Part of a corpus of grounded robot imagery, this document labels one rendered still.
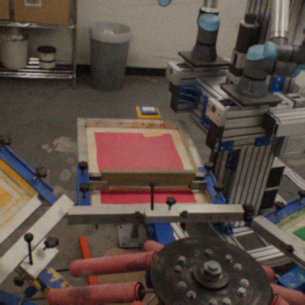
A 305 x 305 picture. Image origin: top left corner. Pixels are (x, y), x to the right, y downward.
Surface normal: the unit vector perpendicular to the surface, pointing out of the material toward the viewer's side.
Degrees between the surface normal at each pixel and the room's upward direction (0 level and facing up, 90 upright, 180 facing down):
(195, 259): 0
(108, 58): 93
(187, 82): 90
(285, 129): 90
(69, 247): 0
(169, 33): 90
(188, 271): 0
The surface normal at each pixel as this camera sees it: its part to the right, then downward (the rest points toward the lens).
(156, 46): 0.15, 0.53
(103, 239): 0.11, -0.85
